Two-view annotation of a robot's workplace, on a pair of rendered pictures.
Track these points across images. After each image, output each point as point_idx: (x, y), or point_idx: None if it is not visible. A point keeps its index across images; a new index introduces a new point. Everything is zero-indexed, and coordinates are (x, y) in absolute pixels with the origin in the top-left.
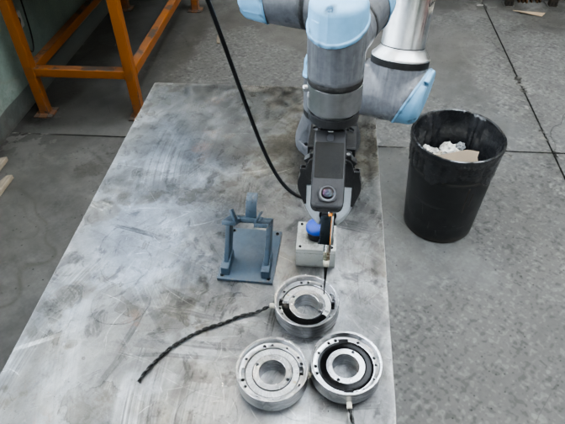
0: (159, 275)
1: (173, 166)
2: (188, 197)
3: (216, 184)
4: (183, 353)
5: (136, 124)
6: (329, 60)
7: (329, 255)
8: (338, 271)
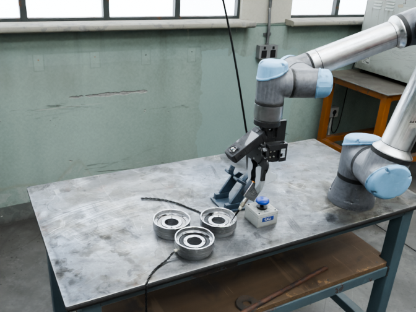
0: (196, 184)
1: None
2: None
3: None
4: (163, 204)
5: None
6: (257, 86)
7: (242, 203)
8: (256, 230)
